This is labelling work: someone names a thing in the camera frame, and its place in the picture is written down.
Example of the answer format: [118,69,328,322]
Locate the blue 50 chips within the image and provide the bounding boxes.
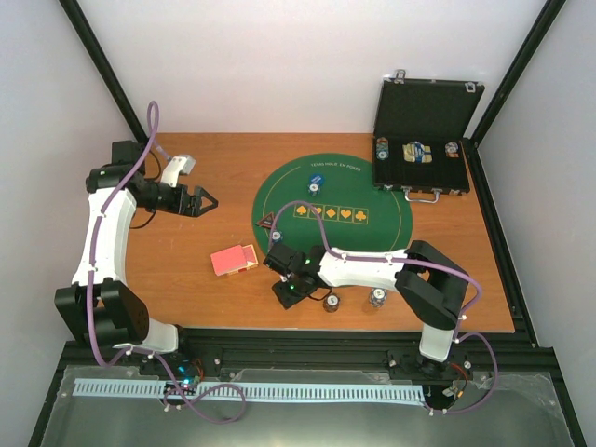
[270,230,283,244]

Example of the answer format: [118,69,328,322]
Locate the brown 100 chip stack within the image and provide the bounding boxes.
[322,293,341,313]

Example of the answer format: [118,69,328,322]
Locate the black triangular all-in button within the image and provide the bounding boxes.
[256,211,275,229]

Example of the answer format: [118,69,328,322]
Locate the red playing card deck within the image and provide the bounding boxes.
[210,244,259,277]

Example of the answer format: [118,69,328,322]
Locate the blue orange 10 chip stack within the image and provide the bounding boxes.
[369,288,387,308]

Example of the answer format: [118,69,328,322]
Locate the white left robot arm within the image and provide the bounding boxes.
[54,141,218,375]

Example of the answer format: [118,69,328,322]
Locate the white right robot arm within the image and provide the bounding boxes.
[264,240,472,362]

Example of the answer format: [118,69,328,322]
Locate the round green poker mat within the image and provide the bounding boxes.
[252,153,413,252]

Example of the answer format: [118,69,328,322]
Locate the chip stack in case left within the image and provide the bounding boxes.
[375,137,389,160]

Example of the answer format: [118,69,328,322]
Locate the chip stack in case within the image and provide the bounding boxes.
[375,137,389,160]
[444,142,460,158]

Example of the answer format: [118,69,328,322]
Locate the card pack in case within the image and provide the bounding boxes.
[402,141,432,164]

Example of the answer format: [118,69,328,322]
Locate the black poker case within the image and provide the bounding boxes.
[372,69,484,204]

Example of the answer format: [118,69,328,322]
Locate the chip stack in case right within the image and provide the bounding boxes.
[444,142,460,158]

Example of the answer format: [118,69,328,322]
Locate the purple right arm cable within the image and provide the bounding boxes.
[267,199,499,415]

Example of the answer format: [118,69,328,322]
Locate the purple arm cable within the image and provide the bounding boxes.
[87,100,248,425]
[267,199,499,415]

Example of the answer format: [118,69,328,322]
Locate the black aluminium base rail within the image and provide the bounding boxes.
[60,327,555,386]

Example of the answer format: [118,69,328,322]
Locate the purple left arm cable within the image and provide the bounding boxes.
[87,100,248,425]

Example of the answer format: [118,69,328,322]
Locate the light blue cable duct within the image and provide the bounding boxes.
[72,378,425,405]

